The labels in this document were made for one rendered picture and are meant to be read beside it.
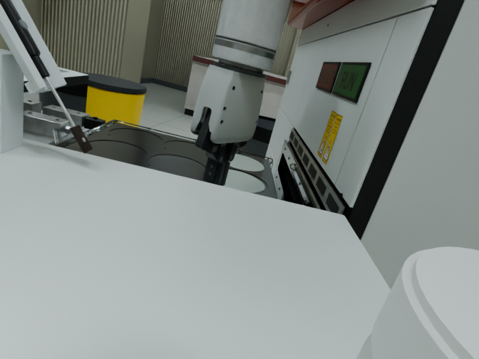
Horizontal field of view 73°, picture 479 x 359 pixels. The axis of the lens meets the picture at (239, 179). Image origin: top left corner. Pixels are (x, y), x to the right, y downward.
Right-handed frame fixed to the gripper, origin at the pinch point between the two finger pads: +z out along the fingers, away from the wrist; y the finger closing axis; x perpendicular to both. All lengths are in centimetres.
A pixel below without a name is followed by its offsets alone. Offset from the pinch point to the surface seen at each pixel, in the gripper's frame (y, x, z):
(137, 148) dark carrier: 1.1, -17.7, 2.6
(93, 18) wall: -216, -411, -18
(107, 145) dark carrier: 5.6, -20.0, 2.6
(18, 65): 25.4, -4.3, -11.4
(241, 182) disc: -6.2, 1.1, 2.5
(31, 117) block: 12.0, -33.9, 1.8
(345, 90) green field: -7.5, 12.5, -16.0
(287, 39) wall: -662, -384, -83
